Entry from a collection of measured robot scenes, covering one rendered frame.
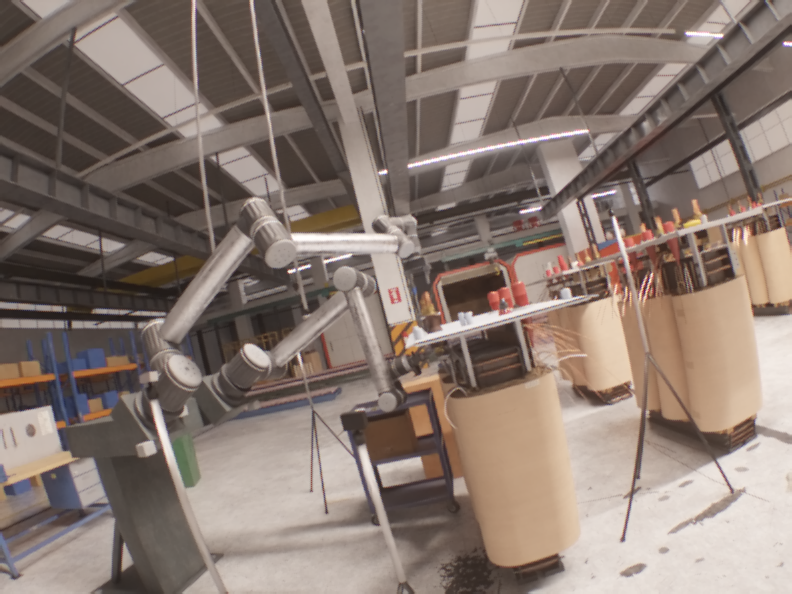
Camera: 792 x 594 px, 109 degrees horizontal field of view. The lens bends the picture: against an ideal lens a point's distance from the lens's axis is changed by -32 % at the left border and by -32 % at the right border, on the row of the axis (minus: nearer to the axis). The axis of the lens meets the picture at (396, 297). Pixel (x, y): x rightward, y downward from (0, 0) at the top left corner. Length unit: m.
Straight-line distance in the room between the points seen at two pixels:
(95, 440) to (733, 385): 3.90
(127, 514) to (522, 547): 2.32
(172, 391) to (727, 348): 3.16
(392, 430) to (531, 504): 1.39
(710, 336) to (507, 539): 1.76
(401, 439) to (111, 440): 1.91
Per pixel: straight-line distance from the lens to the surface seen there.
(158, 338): 2.21
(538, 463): 1.87
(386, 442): 3.04
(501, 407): 1.76
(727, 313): 2.94
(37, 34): 11.88
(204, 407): 2.77
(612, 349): 4.65
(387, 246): 2.08
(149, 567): 3.09
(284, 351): 2.76
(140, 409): 2.19
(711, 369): 2.93
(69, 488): 5.28
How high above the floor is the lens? 1.44
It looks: 4 degrees up
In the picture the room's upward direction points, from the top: 14 degrees counter-clockwise
